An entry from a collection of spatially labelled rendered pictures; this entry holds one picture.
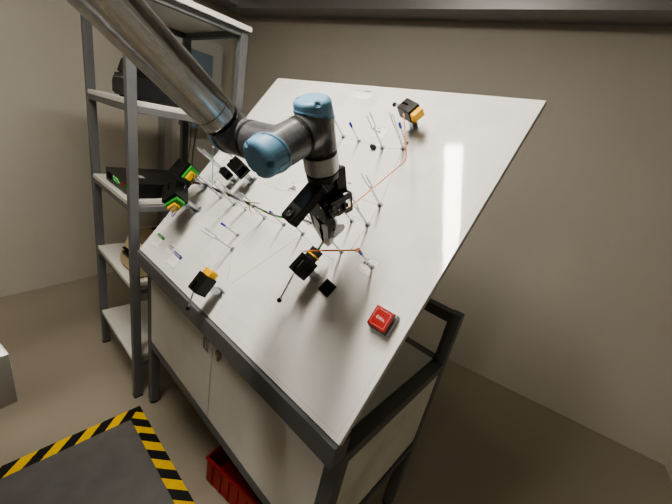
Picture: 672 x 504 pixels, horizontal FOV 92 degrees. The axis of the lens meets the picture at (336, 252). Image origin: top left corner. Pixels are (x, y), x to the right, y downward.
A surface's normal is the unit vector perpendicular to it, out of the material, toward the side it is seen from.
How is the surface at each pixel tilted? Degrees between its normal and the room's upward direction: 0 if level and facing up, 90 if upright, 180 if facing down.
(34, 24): 90
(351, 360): 53
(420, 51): 90
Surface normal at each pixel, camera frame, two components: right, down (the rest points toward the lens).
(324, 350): -0.41, -0.45
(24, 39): 0.84, 0.33
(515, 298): -0.52, 0.20
